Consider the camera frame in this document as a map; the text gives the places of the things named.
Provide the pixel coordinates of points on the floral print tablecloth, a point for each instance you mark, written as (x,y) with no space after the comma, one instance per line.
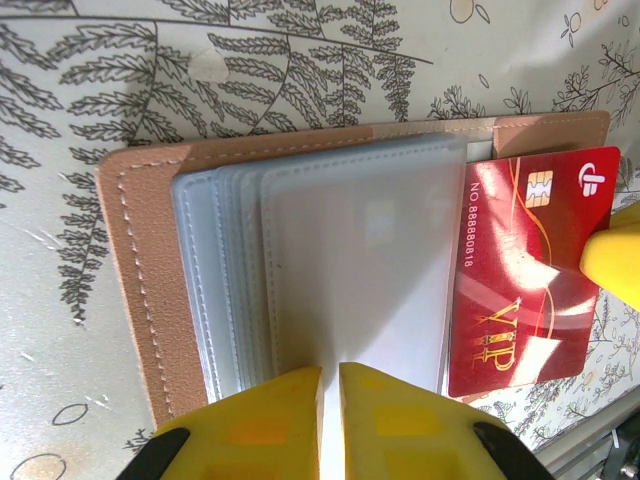
(150,75)

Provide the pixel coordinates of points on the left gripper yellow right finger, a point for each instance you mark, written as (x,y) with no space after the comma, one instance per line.
(410,435)

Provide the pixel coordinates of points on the red VIP card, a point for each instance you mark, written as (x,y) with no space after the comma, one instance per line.
(520,280)

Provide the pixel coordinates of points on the aluminium profile frame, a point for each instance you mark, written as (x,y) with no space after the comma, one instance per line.
(575,455)

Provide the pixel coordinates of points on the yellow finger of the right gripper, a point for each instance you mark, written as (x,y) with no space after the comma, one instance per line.
(617,260)

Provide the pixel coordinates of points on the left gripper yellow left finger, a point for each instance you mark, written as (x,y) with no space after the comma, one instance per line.
(250,435)

